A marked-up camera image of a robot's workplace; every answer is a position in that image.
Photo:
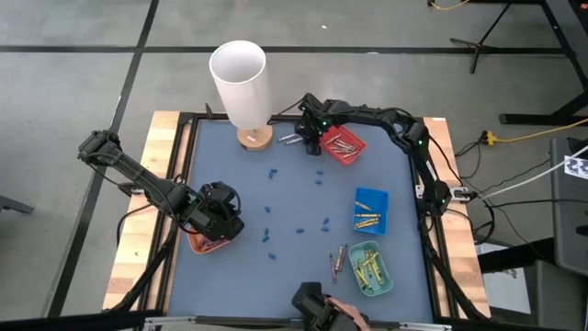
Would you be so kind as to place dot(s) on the blue slotted basket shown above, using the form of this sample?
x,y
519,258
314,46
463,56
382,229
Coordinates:
x,y
379,197

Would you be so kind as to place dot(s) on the black handheld device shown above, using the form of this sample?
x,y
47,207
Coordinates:
x,y
308,299

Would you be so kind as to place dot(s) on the printed marker tag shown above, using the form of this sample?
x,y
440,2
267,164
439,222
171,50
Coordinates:
x,y
578,166

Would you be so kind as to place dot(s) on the person's hand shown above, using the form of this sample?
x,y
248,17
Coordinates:
x,y
349,312

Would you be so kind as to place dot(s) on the wooden side board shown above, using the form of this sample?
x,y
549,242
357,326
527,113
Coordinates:
x,y
434,128
158,138

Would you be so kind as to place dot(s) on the black cart base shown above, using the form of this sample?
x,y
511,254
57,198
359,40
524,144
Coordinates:
x,y
505,259

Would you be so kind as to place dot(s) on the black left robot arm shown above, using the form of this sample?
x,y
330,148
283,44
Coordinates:
x,y
138,177

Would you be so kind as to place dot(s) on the white crayon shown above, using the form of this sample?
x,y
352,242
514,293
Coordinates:
x,y
351,155
294,141
345,144
341,150
287,137
333,139

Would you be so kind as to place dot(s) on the teal plastic bin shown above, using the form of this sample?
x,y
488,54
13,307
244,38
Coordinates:
x,y
385,285

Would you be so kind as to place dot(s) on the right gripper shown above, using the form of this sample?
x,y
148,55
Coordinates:
x,y
312,122

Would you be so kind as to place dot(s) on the orange plastic bin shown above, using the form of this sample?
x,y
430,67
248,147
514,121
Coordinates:
x,y
197,243

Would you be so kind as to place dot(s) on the white shade table lamp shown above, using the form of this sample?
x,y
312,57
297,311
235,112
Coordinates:
x,y
239,83

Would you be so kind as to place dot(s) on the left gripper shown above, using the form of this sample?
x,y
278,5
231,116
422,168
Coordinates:
x,y
216,216

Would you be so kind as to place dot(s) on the black frame bracket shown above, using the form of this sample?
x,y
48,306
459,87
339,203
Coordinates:
x,y
209,111

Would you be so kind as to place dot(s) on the black tripod stand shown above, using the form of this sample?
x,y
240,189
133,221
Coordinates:
x,y
478,46

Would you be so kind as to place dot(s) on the grey cart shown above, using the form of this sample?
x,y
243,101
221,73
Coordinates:
x,y
569,220

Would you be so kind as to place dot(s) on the black floor frame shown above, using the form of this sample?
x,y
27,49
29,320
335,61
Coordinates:
x,y
528,118

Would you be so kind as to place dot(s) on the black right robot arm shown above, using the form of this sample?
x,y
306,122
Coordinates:
x,y
381,117

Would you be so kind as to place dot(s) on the red slotted basket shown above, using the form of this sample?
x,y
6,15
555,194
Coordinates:
x,y
347,134

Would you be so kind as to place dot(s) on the dark furniture leg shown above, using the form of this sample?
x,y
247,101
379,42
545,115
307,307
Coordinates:
x,y
14,204

